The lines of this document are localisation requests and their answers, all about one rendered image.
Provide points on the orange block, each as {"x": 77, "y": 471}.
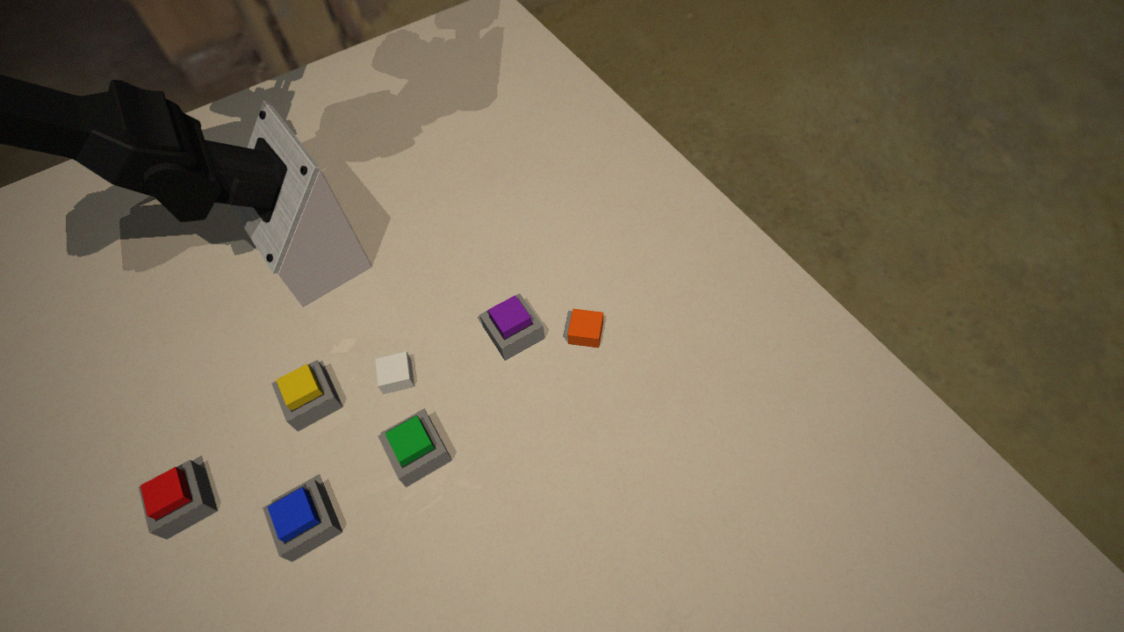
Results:
{"x": 585, "y": 328}

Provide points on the purple button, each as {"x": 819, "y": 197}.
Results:
{"x": 512, "y": 326}

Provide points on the blue button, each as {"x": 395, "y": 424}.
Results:
{"x": 302, "y": 520}

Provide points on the red button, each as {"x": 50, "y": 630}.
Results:
{"x": 177, "y": 499}

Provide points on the green button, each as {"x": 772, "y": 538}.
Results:
{"x": 414, "y": 449}

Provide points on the yellow button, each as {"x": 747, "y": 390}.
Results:
{"x": 306, "y": 395}

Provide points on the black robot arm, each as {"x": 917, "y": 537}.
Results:
{"x": 139, "y": 140}

